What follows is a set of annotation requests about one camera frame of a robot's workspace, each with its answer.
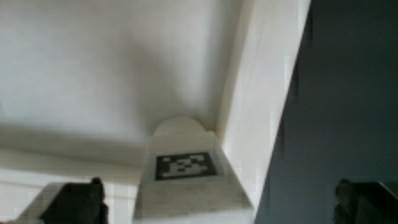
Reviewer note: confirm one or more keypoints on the white table leg with tag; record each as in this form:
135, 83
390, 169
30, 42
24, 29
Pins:
190, 193

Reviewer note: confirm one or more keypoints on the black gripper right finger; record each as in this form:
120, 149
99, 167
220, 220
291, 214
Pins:
366, 202

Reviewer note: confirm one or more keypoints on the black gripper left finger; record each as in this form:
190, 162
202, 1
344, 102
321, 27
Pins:
67, 204

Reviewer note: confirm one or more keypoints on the white square tabletop part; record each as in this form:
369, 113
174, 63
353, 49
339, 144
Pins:
113, 63

